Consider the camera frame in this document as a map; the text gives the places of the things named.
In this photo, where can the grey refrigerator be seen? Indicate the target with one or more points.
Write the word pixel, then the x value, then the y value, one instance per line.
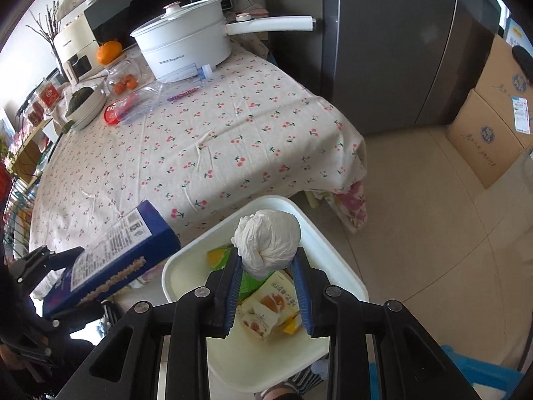
pixel 389 64

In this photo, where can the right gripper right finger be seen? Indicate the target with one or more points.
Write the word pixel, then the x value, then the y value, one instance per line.
pixel 309 284

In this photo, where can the red round noodle lid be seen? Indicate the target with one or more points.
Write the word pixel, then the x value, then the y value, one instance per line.
pixel 118 110

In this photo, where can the blue carton box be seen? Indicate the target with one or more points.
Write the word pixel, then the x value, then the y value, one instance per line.
pixel 131 247

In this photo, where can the lower cardboard box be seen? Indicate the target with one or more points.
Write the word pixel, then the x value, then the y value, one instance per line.
pixel 484 140

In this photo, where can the blue plastic stool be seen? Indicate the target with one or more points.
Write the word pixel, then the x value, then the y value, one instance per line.
pixel 488 380

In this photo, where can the white electric cooking pot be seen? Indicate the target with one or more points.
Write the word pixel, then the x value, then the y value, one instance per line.
pixel 198 34

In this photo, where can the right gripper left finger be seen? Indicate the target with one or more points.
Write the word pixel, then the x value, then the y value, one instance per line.
pixel 225 286

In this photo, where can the beige bread wrapper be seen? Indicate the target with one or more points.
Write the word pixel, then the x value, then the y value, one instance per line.
pixel 272 310

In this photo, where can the black wire rack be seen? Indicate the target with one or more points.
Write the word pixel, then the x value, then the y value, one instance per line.
pixel 16 218

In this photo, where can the dried branch vase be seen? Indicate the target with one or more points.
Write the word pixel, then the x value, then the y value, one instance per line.
pixel 48 27

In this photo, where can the green snack bag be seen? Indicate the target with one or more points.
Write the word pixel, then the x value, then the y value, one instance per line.
pixel 248 284

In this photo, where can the red label glass jar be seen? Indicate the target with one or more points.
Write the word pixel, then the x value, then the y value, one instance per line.
pixel 48 94

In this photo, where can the yellow snack bag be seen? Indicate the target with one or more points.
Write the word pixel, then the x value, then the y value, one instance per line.
pixel 218 257

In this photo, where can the white tissue ball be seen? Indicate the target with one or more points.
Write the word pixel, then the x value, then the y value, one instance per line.
pixel 266 241

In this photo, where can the cream air fryer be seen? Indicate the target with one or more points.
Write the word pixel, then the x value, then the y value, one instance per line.
pixel 77 48

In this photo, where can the clear plastic water bottle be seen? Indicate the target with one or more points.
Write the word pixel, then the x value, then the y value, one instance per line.
pixel 171 87

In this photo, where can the cherry pattern tablecloth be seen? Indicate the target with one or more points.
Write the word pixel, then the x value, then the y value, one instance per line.
pixel 249 132

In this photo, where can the white trash bin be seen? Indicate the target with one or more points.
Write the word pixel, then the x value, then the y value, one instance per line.
pixel 259 352

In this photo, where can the white bowl stack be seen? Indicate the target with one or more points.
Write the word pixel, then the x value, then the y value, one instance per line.
pixel 88 111

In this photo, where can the dark green squash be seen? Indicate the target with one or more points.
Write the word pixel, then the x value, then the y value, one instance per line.
pixel 78 98

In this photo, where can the large orange tangerine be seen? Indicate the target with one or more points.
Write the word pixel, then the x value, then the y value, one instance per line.
pixel 108 52

